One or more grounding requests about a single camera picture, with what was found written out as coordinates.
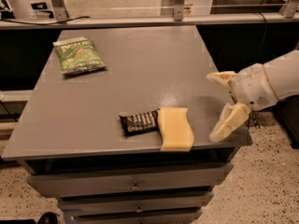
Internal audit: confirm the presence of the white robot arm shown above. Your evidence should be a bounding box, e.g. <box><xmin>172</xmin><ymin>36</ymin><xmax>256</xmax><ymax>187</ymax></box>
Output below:
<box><xmin>206</xmin><ymin>49</ymin><xmax>299</xmax><ymax>142</ymax></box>

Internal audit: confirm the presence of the grey drawer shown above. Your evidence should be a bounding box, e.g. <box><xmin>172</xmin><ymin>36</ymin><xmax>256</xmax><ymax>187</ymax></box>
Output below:
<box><xmin>76</xmin><ymin>208</ymin><xmax>202</xmax><ymax>224</ymax></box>
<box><xmin>58</xmin><ymin>189</ymin><xmax>213</xmax><ymax>216</ymax></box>
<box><xmin>28</xmin><ymin>162</ymin><xmax>233</xmax><ymax>198</ymax></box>

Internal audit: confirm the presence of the grey drawer cabinet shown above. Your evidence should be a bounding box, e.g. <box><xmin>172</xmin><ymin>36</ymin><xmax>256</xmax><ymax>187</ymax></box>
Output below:
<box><xmin>3</xmin><ymin>26</ymin><xmax>251</xmax><ymax>224</ymax></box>

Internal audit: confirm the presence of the grey metal rail frame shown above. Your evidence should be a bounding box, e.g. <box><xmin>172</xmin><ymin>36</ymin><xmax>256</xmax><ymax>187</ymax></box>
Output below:
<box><xmin>1</xmin><ymin>0</ymin><xmax>299</xmax><ymax>29</ymax></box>

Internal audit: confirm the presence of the yellow sponge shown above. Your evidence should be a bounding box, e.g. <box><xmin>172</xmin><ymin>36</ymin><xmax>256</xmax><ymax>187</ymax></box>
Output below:
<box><xmin>158</xmin><ymin>107</ymin><xmax>194</xmax><ymax>151</ymax></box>

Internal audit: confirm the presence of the top grey drawer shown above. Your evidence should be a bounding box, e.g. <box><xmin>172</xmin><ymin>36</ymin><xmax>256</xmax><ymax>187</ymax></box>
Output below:
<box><xmin>28</xmin><ymin>162</ymin><xmax>233</xmax><ymax>198</ymax></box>

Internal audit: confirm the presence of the green chip bag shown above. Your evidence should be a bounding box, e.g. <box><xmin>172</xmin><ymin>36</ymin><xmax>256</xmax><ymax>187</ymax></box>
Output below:
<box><xmin>53</xmin><ymin>37</ymin><xmax>107</xmax><ymax>75</ymax></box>

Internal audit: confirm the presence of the black cable on rail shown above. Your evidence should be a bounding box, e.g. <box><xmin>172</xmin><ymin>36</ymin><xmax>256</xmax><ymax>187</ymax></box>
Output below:
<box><xmin>0</xmin><ymin>15</ymin><xmax>92</xmax><ymax>26</ymax></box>

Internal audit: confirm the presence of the middle grey drawer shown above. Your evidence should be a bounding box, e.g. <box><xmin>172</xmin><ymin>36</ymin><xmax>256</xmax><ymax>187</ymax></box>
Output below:
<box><xmin>58</xmin><ymin>189</ymin><xmax>213</xmax><ymax>216</ymax></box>

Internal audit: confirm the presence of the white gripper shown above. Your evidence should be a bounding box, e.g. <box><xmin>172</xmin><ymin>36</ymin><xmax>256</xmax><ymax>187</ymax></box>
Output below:
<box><xmin>206</xmin><ymin>63</ymin><xmax>278</xmax><ymax>142</ymax></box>

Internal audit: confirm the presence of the black rxbar chocolate bar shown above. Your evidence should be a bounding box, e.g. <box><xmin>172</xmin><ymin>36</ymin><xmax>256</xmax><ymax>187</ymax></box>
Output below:
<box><xmin>119</xmin><ymin>110</ymin><xmax>158</xmax><ymax>136</ymax></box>

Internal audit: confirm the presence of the black round object bottom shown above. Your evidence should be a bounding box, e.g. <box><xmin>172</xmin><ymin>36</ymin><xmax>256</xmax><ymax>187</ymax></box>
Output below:
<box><xmin>36</xmin><ymin>212</ymin><xmax>58</xmax><ymax>224</ymax></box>

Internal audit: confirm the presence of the bottom grey drawer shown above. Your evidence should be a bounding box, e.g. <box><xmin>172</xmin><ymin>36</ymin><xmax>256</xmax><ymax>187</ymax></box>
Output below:
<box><xmin>76</xmin><ymin>208</ymin><xmax>202</xmax><ymax>224</ymax></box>

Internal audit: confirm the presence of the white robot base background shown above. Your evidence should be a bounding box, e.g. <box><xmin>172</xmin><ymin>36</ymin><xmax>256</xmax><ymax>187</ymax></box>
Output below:
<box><xmin>8</xmin><ymin>0</ymin><xmax>36</xmax><ymax>20</ymax></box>

